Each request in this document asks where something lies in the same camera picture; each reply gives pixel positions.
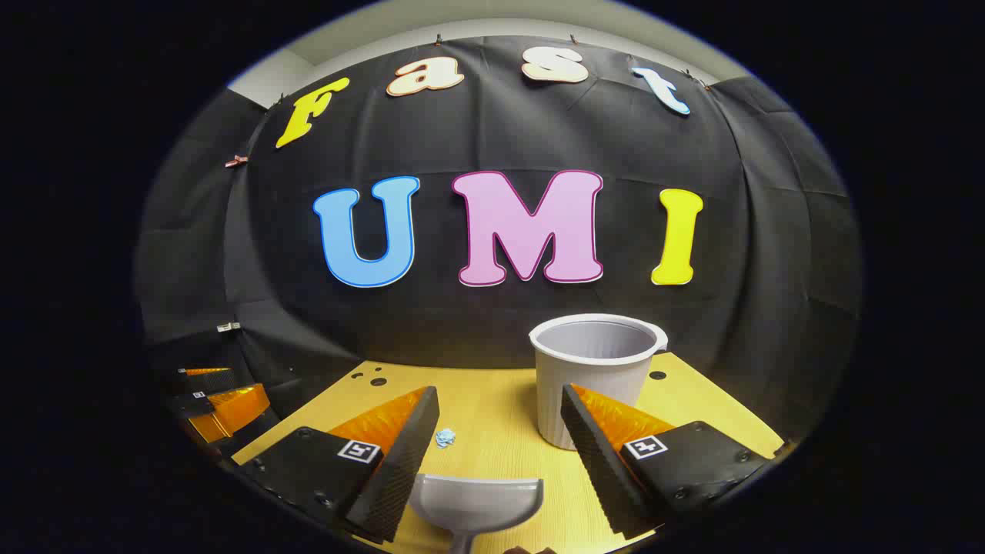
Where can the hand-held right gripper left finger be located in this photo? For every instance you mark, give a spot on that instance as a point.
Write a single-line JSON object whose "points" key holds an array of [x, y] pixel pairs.
{"points": [[408, 462]]}

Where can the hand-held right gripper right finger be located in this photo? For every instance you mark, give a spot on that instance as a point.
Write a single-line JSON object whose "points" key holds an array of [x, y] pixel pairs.
{"points": [[596, 462]]}

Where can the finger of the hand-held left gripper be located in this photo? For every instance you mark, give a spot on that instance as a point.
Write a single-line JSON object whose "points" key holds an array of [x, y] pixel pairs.
{"points": [[209, 378], [231, 412]]}

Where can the light blue paper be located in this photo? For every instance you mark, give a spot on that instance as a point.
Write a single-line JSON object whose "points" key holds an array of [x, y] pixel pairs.
{"points": [[445, 438]]}

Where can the grey plastic dustpan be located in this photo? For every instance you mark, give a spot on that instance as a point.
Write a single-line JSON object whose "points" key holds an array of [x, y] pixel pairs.
{"points": [[473, 500]]}

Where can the white ribbed garbage bin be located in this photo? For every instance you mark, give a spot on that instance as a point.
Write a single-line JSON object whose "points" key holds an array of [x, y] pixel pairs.
{"points": [[585, 385]]}

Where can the yellow wooden desktop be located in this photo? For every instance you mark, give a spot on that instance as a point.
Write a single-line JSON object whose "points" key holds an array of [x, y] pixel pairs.
{"points": [[492, 415]]}

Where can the small red clip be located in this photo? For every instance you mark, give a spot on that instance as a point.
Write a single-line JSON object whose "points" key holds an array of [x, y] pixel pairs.
{"points": [[237, 161]]}

